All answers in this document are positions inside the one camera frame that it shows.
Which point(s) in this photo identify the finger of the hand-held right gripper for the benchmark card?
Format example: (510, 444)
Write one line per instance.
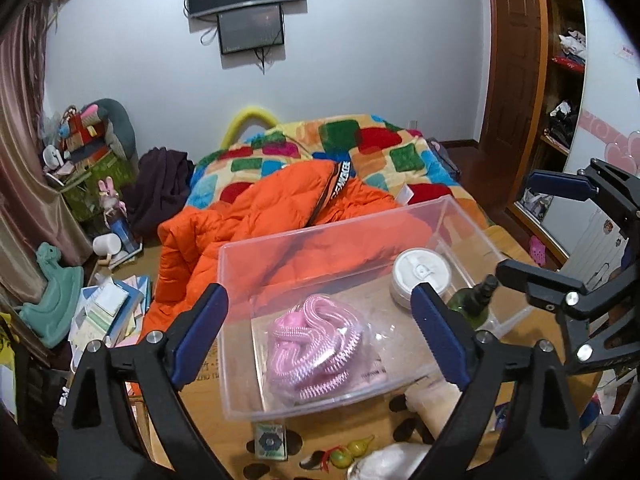
(560, 185)
(537, 282)

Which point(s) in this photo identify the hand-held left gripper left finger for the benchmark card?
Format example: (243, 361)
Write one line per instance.
(200, 330)

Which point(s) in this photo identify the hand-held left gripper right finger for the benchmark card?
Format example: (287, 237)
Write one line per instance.
(440, 330)

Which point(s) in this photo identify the dark green bottle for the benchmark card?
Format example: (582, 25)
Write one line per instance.
(467, 307)

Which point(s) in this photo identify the clear plastic storage box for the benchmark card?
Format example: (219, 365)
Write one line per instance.
(350, 270)

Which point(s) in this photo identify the brown spotted desktop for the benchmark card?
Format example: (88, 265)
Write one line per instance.
(315, 432)

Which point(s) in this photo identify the wooden wardrobe shelf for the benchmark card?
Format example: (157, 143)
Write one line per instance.
(545, 170)

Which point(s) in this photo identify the pink shoe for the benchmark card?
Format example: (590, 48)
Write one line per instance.
(538, 251)

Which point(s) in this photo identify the white round jar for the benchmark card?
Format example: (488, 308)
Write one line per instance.
(422, 270)

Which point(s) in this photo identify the dark clothes on shelf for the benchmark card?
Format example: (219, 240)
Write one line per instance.
(560, 120)

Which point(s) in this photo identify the beige plush cloth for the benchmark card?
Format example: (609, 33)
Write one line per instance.
(432, 405)

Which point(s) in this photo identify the stack of books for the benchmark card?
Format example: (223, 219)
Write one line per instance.
(107, 310)

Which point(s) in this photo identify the white wardrobe door pink print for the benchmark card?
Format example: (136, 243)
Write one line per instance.
(605, 85)

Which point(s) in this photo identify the white mug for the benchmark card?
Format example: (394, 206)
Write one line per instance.
(106, 247)

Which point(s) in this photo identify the orange down jacket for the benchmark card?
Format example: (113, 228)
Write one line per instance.
(250, 215)

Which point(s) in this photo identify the small green card box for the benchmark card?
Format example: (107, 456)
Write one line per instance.
(270, 442)

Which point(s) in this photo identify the brown wooden door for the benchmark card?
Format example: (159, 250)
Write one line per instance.
(510, 60)

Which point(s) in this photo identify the white clothes on shelf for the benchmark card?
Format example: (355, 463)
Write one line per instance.
(572, 42)

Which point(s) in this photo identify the white plastic bag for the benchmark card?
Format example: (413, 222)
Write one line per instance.
(390, 465)

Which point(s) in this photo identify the green dinosaur plush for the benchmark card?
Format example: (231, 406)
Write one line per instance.
(55, 300)

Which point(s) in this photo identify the dark purple cloth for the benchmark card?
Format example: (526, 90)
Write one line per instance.
(160, 185)

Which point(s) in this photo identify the yellow green gourd toy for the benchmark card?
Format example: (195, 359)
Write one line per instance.
(350, 452)

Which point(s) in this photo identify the pink bunny toy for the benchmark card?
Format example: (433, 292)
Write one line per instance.
(111, 200)

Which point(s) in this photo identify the colourful patchwork blanket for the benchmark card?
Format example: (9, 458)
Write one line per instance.
(380, 145)

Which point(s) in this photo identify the green storage crate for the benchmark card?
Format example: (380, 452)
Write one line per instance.
(100, 175)

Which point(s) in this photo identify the yellow foam tube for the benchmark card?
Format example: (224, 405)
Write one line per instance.
(240, 117)

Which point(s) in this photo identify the grey cushion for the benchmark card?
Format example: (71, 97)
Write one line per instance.
(120, 120)

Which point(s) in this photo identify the colourful stuffed toy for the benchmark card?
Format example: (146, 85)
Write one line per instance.
(77, 125)

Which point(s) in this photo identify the pink brown curtain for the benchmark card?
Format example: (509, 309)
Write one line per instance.
(20, 160)

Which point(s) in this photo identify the photo frame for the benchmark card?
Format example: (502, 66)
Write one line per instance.
(535, 205)

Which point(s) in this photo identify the small black wall screen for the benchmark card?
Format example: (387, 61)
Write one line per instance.
(252, 27)

